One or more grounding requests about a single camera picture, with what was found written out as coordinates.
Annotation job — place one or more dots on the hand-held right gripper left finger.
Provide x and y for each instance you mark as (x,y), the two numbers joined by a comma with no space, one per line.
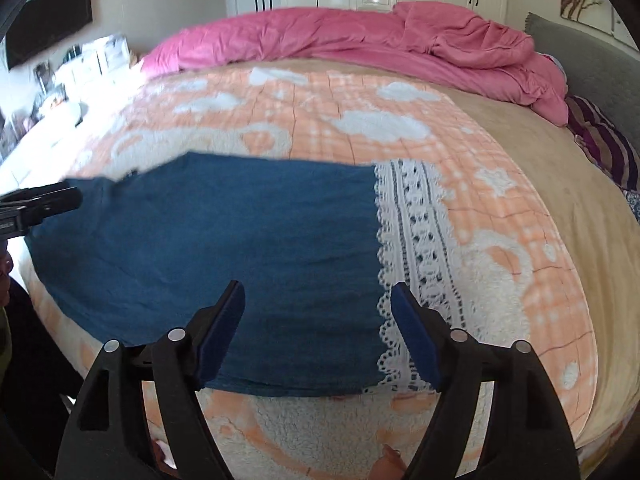
(220,341)

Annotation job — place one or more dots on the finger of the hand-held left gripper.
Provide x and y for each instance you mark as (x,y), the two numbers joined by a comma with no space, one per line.
(45,200)

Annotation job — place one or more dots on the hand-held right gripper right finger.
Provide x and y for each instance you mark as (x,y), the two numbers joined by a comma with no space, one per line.
(417,341)

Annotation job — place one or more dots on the blue denim pants lace trim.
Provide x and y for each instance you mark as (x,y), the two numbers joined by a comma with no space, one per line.
(250,235)

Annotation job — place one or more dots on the orange white printed blanket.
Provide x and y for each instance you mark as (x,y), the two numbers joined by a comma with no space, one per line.
(500,270)

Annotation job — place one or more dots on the person's foot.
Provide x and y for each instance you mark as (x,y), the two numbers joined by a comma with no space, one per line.
(387,462)

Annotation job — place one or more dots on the white dresser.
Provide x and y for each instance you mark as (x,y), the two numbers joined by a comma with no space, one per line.
(95,62)

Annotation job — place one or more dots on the person's leg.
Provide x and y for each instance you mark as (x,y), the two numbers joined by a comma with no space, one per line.
(35,385)

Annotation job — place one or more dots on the bed with tan sheet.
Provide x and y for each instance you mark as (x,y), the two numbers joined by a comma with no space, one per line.
(575,175)

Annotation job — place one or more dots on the dark patterned pillow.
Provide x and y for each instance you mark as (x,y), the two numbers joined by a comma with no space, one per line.
(632,205)

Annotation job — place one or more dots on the purple striped pillow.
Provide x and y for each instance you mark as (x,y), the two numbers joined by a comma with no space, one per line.
(600,140)

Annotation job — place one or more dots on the pink duvet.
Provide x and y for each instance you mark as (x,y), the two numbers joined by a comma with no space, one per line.
(350,35)

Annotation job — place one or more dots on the grey padded headboard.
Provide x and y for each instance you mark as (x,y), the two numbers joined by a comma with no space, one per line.
(575,55)

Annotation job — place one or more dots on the black wall television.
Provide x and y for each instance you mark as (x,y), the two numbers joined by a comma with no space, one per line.
(50,20)

